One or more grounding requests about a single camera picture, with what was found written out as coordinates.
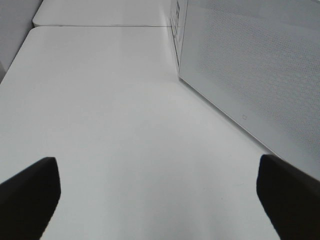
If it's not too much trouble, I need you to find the white microwave oven body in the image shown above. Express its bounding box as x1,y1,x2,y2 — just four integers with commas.
169,0,188,67

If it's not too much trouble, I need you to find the white microwave door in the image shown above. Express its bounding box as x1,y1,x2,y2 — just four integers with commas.
173,0,320,179

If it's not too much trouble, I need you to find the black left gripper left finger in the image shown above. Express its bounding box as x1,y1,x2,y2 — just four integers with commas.
0,157,61,240

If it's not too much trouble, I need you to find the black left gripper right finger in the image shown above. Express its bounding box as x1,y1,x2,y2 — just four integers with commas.
256,154,320,240

